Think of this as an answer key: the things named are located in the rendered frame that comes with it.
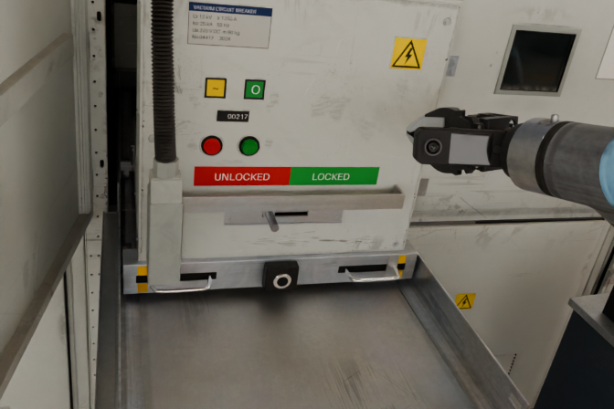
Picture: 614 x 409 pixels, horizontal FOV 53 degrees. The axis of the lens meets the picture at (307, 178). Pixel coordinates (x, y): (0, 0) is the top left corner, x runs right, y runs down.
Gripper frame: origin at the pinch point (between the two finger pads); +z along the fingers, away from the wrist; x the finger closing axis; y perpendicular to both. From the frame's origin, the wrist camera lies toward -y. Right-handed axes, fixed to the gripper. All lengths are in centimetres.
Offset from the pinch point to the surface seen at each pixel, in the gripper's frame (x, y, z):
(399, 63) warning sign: 9.8, 4.8, 8.7
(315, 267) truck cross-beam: -27.4, -3.7, 20.1
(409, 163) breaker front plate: -7.9, 10.7, 12.1
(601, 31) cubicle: 15, 72, 19
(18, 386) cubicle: -66, -51, 75
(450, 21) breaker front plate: 16.4, 11.9, 5.0
